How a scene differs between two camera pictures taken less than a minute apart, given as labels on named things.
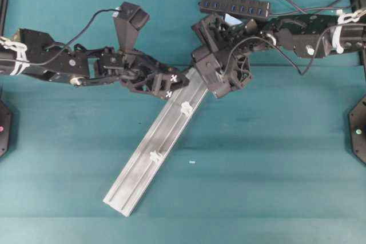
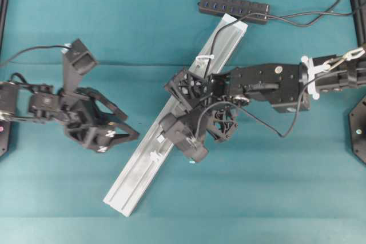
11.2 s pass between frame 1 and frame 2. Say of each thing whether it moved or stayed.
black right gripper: moved
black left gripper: moved
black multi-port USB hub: stayed
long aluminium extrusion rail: stayed
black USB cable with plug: moved
